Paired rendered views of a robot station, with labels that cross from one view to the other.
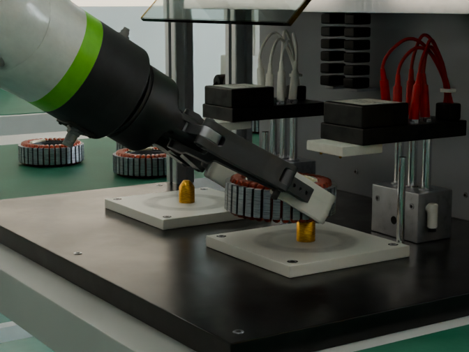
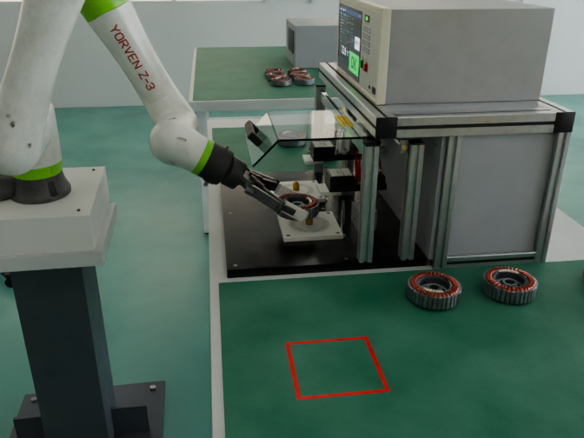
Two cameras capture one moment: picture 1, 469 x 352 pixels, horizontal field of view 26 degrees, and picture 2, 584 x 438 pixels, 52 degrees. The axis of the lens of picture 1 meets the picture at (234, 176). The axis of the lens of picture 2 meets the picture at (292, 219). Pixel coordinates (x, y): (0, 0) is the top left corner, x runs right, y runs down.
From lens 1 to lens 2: 0.79 m
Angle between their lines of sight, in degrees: 28
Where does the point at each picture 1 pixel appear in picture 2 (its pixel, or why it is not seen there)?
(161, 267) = (248, 227)
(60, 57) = (192, 161)
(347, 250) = (315, 233)
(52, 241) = (228, 204)
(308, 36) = not seen: hidden behind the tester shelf
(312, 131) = not seen: hidden behind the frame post
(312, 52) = not seen: hidden behind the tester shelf
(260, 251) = (284, 227)
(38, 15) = (183, 148)
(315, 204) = (299, 215)
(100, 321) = (213, 247)
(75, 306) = (213, 237)
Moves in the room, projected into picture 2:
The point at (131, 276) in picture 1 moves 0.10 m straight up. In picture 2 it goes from (233, 229) to (232, 194)
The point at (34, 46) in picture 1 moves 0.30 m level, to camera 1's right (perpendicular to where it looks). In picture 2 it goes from (182, 158) to (300, 177)
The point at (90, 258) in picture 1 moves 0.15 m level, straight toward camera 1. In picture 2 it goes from (231, 216) to (208, 240)
